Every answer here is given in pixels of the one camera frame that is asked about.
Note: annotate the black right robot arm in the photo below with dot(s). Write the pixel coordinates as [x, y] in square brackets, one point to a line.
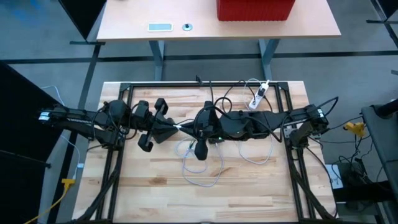
[248, 124]

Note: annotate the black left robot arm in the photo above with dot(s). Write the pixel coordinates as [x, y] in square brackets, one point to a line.
[77, 119]

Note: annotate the black partition curtain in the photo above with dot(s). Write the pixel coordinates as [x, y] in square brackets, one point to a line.
[81, 15]
[388, 7]

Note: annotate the white power strip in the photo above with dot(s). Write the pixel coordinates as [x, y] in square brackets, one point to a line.
[255, 101]

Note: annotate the black backdrop curtain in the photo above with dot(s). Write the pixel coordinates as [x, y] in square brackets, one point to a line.
[21, 130]

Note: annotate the red storage box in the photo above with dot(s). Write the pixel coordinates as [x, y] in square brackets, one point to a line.
[255, 9]

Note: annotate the black aluminium table frame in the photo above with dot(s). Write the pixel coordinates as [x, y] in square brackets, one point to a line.
[174, 84]

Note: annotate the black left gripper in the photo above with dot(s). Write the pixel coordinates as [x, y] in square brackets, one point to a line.
[154, 124]

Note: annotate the round desk grommet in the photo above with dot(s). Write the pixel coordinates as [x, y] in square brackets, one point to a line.
[186, 27]

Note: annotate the dark grey cart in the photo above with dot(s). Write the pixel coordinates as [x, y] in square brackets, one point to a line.
[385, 149]

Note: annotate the yellow clamp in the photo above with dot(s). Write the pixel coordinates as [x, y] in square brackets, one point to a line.
[354, 128]

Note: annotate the pale rectangular phone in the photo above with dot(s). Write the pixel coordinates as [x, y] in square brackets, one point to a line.
[160, 27]

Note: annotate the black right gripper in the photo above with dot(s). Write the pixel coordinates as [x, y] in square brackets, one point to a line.
[211, 127]

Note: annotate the black stand rod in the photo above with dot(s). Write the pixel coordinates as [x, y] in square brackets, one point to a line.
[47, 165]

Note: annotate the black equipment box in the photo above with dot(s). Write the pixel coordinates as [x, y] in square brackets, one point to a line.
[357, 186]

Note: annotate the black diagonal frame strut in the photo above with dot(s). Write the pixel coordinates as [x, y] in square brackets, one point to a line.
[93, 205]
[314, 203]

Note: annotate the light wooden desk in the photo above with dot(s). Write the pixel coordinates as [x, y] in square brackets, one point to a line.
[202, 31]

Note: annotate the white paper sheet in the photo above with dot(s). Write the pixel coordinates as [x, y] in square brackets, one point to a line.
[335, 177]

